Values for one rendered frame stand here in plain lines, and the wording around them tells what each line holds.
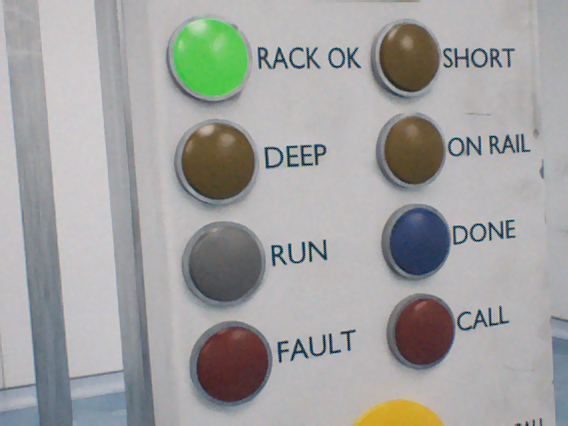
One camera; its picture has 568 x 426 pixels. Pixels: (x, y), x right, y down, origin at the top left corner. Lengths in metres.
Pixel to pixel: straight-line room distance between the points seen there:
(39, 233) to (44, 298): 0.12
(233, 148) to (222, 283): 0.05
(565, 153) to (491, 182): 4.15
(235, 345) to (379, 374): 0.07
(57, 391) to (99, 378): 2.49
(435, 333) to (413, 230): 0.04
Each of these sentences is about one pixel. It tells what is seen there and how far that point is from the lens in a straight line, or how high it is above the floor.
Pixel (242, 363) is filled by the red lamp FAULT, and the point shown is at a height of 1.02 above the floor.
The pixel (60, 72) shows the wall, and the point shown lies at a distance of 3.85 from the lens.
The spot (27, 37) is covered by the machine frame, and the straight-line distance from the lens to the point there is 1.43.
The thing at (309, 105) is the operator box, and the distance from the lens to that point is 0.27.
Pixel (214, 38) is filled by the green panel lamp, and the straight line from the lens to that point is 0.25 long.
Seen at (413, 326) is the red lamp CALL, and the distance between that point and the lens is 0.29.
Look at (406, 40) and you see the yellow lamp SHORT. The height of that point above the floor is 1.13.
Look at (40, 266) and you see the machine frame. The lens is 1.41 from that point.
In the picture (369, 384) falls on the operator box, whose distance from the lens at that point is 0.29.
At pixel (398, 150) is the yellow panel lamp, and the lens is 0.28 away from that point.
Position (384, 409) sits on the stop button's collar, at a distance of 0.29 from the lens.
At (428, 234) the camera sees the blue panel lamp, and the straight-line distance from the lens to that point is 0.28.
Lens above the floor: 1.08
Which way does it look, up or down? 3 degrees down
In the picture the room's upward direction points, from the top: 4 degrees counter-clockwise
